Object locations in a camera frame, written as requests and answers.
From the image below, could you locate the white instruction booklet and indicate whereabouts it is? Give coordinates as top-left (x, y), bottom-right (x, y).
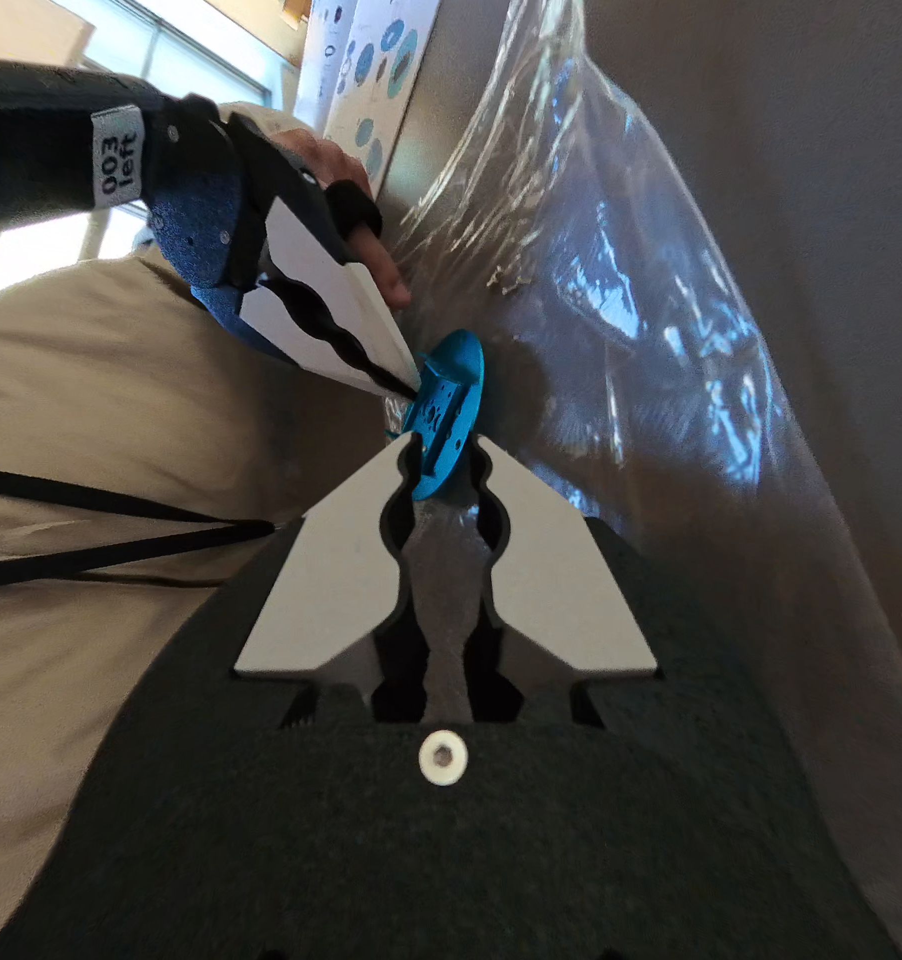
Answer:
top-left (297, 0), bottom-right (442, 198)

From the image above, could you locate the black shoulder strap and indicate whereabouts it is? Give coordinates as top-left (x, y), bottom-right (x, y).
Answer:
top-left (0, 465), bottom-right (275, 594)

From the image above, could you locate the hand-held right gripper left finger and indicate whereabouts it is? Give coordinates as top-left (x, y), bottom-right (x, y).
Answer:
top-left (233, 432), bottom-right (422, 687)

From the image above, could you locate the clear plastic bag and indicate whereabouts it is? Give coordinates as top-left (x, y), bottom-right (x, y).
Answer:
top-left (376, 0), bottom-right (902, 960)

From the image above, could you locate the grey desk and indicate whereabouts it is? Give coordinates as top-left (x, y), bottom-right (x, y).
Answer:
top-left (376, 0), bottom-right (902, 960)

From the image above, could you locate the person's left hand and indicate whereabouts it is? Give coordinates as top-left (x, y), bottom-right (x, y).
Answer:
top-left (271, 127), bottom-right (414, 310)

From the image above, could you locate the person's beige jacket torso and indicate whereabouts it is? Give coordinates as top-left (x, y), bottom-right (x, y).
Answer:
top-left (0, 101), bottom-right (395, 960)

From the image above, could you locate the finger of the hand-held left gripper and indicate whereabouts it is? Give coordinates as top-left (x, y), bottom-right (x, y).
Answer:
top-left (265, 196), bottom-right (423, 393)
top-left (239, 288), bottom-right (413, 399)

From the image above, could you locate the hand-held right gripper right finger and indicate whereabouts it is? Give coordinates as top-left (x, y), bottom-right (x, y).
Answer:
top-left (475, 436), bottom-right (659, 687)

